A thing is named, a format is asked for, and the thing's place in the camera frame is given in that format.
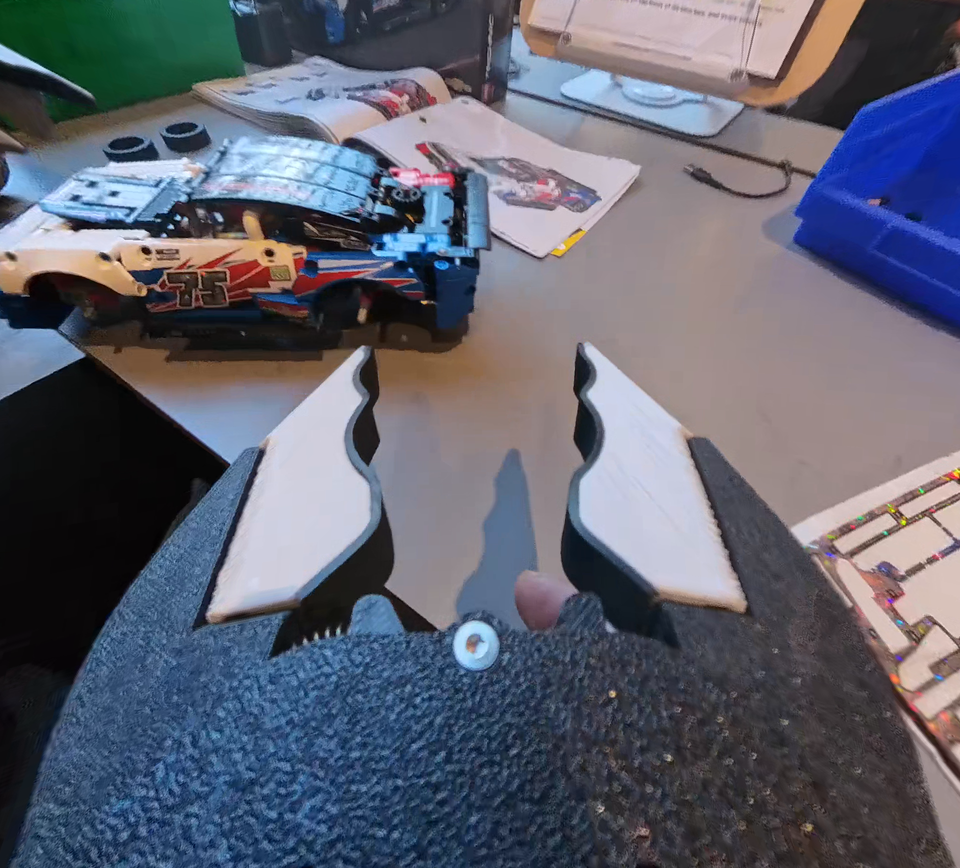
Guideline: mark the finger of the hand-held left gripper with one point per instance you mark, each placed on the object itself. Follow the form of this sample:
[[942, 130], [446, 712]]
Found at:
[[37, 77]]

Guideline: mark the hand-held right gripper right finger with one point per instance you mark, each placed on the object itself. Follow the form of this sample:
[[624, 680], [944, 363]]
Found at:
[[645, 508]]

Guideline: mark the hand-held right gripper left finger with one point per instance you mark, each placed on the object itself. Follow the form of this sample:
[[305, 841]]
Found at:
[[300, 508]]

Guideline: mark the small black rubber tyre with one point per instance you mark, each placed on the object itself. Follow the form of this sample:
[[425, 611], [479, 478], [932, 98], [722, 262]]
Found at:
[[187, 137], [131, 149]]

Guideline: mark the toy brick race car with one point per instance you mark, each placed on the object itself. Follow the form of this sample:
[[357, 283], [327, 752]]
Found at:
[[225, 268]]

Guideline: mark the instruction booklet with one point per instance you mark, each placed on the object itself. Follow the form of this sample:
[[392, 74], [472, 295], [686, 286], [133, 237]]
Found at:
[[525, 208]]

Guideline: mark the person's right hand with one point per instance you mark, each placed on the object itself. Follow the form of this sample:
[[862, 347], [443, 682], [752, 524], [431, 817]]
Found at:
[[536, 602]]

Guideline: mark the green plastic bin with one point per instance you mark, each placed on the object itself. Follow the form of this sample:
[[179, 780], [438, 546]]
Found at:
[[112, 35]]

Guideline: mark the holographic sticker sheet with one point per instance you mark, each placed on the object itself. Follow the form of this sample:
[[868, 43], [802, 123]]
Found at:
[[900, 583]]

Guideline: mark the yellow leaflet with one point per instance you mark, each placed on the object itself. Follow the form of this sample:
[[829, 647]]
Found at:
[[570, 245]]

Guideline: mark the blue plastic bin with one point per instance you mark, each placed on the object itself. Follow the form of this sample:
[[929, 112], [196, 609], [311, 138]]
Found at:
[[885, 208]]

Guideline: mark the black toy set box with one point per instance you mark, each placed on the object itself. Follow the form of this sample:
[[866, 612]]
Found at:
[[480, 20]]

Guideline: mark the wooden document holder board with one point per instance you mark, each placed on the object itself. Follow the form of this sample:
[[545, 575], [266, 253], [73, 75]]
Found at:
[[832, 43]]

